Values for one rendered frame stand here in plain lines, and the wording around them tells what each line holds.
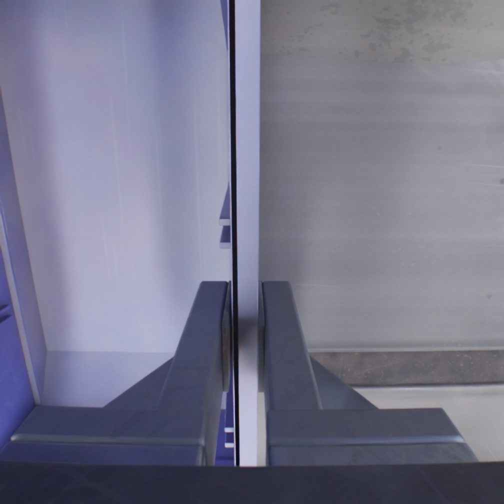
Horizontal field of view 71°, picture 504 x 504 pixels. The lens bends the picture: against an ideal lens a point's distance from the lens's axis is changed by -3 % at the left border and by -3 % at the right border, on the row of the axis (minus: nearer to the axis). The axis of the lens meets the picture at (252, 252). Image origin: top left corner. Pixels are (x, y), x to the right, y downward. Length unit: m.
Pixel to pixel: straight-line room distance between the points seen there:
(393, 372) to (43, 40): 0.36
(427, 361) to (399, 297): 0.07
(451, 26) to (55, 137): 0.27
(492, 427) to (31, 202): 0.43
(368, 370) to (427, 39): 0.26
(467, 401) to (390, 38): 0.30
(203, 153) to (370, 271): 0.15
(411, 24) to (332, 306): 0.20
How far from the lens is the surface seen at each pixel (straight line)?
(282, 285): 0.15
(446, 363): 0.37
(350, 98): 0.27
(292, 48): 0.27
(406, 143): 0.28
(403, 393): 0.36
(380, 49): 0.28
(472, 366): 0.38
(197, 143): 0.26
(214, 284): 0.15
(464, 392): 0.38
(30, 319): 0.33
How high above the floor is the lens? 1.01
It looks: 73 degrees down
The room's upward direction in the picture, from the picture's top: 180 degrees counter-clockwise
